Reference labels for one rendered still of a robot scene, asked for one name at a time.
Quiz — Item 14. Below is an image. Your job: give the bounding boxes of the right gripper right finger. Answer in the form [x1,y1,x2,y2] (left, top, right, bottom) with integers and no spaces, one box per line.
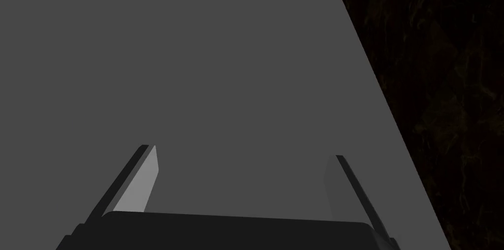
[323,154,396,240]

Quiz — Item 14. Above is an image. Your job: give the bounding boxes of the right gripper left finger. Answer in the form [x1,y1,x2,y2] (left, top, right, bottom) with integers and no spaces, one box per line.
[84,144,160,226]

